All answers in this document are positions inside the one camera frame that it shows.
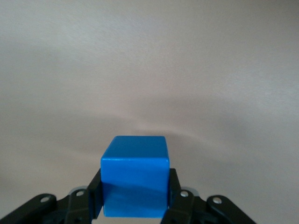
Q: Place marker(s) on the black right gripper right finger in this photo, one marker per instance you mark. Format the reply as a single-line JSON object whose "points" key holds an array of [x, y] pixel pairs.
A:
{"points": [[187, 207]]}

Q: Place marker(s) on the blue wooden block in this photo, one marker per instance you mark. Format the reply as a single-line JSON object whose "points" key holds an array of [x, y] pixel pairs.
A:
{"points": [[135, 177]]}

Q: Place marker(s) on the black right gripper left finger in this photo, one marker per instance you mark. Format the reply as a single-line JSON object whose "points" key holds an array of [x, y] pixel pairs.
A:
{"points": [[77, 205]]}

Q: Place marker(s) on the brown table cover sheet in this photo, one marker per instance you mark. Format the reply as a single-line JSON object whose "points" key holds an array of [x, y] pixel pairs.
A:
{"points": [[149, 70]]}

